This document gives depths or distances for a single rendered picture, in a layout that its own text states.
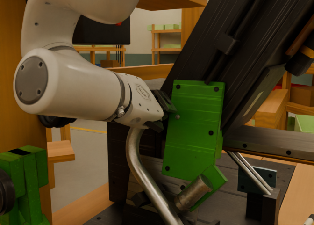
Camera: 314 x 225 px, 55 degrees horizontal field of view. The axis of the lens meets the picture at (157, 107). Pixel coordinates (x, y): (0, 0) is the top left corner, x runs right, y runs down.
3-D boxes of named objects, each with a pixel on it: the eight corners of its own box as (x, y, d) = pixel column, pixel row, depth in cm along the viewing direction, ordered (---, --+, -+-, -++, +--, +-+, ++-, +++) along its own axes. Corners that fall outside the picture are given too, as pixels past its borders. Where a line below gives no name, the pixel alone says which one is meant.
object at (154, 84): (205, 177, 105) (208, 80, 98) (161, 219, 79) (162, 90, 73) (160, 167, 114) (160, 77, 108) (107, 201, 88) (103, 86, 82)
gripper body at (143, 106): (139, 106, 47) (171, 112, 57) (110, 59, 51) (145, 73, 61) (107, 134, 50) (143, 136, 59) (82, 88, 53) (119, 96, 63)
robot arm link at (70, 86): (70, 93, 52) (98, 131, 48) (-3, 78, 40) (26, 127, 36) (99, 55, 49) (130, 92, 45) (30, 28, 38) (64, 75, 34)
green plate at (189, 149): (223, 181, 67) (234, 88, 68) (210, 186, 60) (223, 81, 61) (177, 171, 72) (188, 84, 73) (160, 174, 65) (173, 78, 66)
